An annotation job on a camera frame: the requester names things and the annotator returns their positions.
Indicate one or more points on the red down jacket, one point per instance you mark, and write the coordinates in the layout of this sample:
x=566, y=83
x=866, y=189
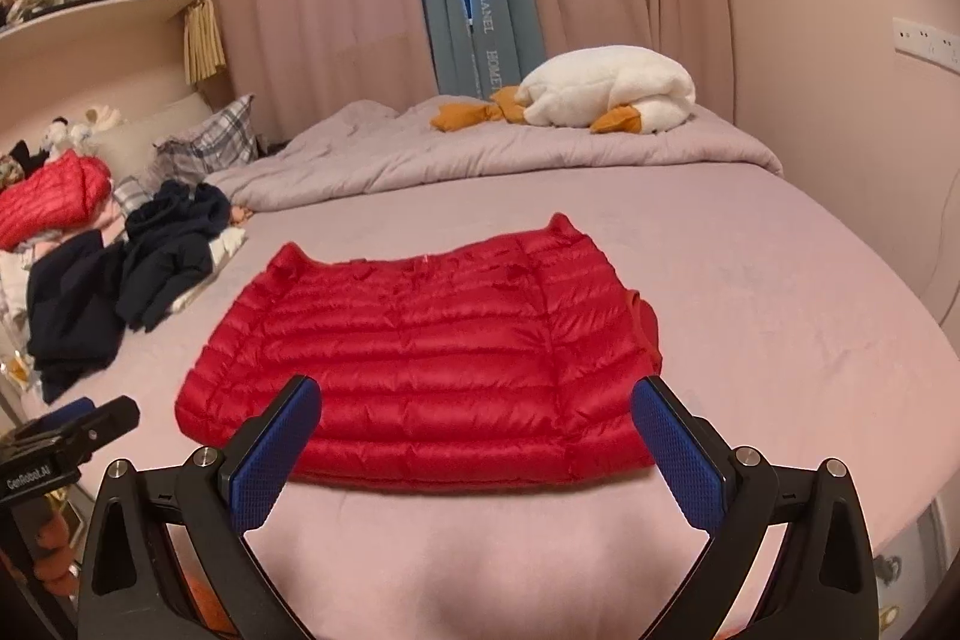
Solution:
x=420, y=370
x=52, y=197

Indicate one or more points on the green patterned cloth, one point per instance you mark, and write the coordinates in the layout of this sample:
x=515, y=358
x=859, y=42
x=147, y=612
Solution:
x=10, y=168

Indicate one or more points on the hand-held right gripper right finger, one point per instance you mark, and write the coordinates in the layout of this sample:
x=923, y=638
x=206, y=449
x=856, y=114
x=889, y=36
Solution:
x=679, y=452

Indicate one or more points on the navy hooded garment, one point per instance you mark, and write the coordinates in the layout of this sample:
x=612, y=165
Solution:
x=165, y=265

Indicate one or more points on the dark navy garment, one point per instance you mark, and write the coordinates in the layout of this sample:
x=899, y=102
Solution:
x=71, y=317

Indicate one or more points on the yellow packet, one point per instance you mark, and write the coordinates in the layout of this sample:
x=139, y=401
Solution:
x=19, y=370

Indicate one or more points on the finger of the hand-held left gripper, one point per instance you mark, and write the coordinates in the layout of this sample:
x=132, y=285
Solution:
x=97, y=430
x=67, y=409

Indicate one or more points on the dark navy clothes pile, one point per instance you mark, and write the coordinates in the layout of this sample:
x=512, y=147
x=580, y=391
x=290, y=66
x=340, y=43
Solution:
x=225, y=246

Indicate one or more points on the white plush dog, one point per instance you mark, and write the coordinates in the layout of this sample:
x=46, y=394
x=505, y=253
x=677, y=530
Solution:
x=64, y=139

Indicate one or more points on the white wall socket strip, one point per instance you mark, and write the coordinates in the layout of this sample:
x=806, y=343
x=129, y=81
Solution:
x=926, y=40

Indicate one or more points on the grey quilt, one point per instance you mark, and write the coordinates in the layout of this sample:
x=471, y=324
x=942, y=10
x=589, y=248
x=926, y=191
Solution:
x=390, y=153

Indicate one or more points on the plaid pillow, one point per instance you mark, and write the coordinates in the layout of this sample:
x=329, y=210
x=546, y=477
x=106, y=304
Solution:
x=217, y=138

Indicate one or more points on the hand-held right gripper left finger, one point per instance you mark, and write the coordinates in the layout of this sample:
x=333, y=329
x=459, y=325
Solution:
x=274, y=452

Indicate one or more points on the bed with pink sheet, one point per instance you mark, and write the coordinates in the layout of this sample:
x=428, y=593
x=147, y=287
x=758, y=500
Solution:
x=750, y=280

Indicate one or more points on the folded red down jacket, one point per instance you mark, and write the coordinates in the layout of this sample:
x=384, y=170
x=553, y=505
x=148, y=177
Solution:
x=52, y=197

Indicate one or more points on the white goose plush toy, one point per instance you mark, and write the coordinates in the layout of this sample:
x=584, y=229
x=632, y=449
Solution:
x=600, y=81

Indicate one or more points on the person's left hand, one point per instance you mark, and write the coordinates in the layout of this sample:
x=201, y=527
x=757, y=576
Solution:
x=54, y=569

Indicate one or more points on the yellow tasselled cloth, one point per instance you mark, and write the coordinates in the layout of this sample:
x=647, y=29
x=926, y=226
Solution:
x=204, y=40

